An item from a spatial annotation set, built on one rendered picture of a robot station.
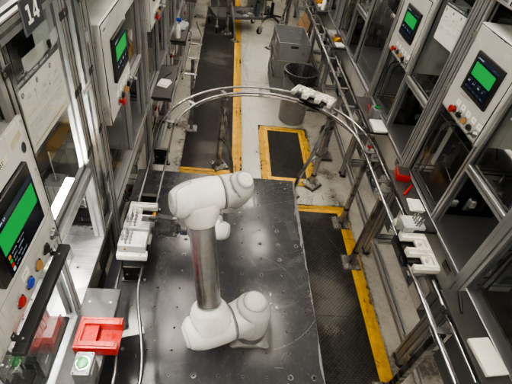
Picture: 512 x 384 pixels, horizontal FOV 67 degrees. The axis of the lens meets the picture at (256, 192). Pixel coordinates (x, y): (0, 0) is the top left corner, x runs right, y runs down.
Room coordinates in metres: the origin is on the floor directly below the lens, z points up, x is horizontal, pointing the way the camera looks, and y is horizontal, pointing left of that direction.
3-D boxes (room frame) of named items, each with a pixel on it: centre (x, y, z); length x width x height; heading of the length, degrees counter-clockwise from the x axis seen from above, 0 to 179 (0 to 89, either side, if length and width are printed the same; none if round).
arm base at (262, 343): (0.96, -0.08, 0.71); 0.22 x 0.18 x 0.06; 9
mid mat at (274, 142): (3.35, -0.23, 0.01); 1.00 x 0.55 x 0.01; 9
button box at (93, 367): (0.53, 0.48, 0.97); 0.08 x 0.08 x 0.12; 9
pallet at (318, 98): (3.04, -0.33, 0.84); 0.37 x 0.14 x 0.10; 67
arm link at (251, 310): (0.93, -0.07, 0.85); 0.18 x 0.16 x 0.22; 121
